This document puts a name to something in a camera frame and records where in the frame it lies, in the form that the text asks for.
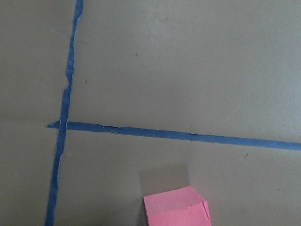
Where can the pink foam block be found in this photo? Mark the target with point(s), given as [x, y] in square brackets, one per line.
[180, 207]

